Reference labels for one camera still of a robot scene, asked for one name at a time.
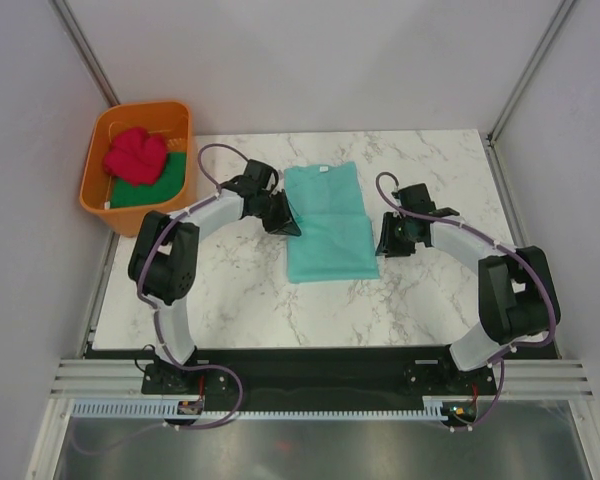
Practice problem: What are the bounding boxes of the white slotted cable duct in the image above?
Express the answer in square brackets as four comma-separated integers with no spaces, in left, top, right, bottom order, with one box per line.
[71,398,448,421]

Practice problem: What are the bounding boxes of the aluminium frame post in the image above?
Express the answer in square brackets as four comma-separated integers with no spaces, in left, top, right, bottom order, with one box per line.
[484,0,579,148]
[49,0,120,107]

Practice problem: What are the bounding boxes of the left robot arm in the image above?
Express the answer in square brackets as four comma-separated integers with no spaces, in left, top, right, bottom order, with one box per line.
[128,160,301,393]

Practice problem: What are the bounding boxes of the orange plastic bin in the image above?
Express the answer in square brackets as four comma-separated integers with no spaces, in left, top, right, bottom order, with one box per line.
[79,101,198,237]

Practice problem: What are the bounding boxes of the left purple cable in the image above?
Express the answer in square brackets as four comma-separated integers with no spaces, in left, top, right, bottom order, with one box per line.
[69,143,251,456]

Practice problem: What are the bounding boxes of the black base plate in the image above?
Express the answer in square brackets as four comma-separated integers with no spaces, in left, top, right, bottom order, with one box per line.
[142,346,496,411]

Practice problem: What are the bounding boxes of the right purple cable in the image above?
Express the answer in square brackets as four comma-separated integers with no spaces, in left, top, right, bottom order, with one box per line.
[375,172,556,434]

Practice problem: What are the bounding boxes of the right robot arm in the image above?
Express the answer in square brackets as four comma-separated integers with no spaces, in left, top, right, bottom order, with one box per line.
[376,183,561,394]

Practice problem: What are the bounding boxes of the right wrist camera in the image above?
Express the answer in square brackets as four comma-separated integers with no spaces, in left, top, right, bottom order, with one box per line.
[392,183,459,218]

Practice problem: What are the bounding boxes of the teal t shirt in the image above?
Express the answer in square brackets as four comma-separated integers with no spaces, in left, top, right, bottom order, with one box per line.
[284,162,379,284]

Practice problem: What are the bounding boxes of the red t shirt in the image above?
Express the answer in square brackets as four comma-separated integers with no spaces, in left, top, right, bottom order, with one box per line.
[103,127,168,186]

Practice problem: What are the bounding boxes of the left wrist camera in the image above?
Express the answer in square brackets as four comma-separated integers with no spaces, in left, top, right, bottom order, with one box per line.
[243,159,280,191]

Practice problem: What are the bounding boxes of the purple cable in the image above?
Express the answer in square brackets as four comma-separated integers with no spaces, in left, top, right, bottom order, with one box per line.
[375,172,556,434]
[69,143,251,456]

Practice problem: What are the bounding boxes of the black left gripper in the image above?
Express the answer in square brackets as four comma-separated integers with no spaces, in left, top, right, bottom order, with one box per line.
[250,190,301,238]

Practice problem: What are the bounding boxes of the green t shirt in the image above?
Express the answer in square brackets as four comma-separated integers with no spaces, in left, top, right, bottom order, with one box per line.
[109,152,187,208]

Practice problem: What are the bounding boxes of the aluminium rail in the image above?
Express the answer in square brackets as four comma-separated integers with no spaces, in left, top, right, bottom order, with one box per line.
[50,359,593,400]

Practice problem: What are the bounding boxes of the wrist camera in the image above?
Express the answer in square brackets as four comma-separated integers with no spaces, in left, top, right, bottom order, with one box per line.
[392,183,459,218]
[243,159,280,191]

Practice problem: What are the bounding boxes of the right aluminium frame post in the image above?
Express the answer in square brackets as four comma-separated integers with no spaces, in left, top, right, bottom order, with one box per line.
[484,0,579,148]

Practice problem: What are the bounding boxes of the left aluminium frame post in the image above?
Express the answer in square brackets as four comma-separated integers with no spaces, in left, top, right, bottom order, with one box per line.
[49,0,120,107]

